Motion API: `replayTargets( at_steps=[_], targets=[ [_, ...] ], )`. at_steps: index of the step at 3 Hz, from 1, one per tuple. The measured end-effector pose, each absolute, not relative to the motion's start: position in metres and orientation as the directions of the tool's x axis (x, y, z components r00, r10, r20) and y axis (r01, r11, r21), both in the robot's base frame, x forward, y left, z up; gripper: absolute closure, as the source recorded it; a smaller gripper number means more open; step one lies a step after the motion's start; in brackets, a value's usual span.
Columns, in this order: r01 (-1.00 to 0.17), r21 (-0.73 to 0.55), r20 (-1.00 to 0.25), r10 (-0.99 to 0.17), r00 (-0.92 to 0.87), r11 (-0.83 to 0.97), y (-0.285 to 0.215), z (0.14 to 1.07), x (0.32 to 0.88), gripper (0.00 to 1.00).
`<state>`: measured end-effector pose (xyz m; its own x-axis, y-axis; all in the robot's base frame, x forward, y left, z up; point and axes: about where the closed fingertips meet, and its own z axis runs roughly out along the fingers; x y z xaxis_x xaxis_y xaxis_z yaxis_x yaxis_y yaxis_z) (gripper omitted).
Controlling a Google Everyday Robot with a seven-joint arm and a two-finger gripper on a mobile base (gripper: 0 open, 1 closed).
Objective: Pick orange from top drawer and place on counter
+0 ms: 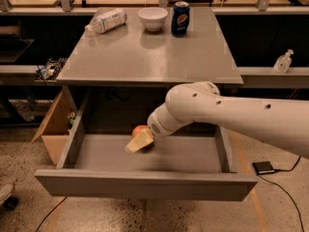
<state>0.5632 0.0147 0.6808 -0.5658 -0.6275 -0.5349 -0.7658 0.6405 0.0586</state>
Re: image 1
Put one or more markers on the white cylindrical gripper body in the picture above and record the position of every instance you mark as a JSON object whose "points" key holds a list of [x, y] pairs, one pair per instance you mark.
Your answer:
{"points": [[155, 124]]}

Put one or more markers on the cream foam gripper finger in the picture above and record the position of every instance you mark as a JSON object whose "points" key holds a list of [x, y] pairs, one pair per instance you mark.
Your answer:
{"points": [[140, 141]]}

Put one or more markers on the orange fruit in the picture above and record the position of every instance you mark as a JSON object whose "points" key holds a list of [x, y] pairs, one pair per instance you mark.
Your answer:
{"points": [[138, 129]]}

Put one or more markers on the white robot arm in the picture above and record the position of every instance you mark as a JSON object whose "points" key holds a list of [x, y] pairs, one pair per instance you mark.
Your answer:
{"points": [[280, 123]]}

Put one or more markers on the grey open drawer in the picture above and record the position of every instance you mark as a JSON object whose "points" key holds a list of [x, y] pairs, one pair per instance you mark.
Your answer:
{"points": [[195, 163]]}

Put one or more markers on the grey counter cabinet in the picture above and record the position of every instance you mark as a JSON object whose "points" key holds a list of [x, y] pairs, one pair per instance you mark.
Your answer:
{"points": [[130, 69]]}

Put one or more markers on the brown cardboard box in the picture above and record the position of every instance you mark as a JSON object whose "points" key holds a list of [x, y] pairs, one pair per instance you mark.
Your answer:
{"points": [[55, 126]]}

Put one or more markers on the blue Pepsi can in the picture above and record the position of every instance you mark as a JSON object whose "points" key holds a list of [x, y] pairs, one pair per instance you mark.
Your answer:
{"points": [[180, 18]]}

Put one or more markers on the white ceramic bowl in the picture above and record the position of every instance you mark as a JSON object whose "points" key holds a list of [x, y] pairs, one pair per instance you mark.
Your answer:
{"points": [[152, 18]]}

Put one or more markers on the black foot pedal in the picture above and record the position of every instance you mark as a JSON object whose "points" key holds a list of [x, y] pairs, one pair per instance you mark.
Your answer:
{"points": [[263, 167]]}

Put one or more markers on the clear plastic water bottle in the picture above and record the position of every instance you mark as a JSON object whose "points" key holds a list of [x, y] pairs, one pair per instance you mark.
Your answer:
{"points": [[105, 22]]}

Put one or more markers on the clear hand sanitizer bottle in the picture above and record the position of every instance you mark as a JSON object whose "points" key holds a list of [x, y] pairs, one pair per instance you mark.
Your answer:
{"points": [[283, 63]]}

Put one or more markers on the grey shelf rack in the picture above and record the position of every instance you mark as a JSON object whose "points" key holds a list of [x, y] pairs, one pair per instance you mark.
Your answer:
{"points": [[29, 39]]}

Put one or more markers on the black caster wheel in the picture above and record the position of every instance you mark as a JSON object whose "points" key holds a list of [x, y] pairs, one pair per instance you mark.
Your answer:
{"points": [[11, 203]]}

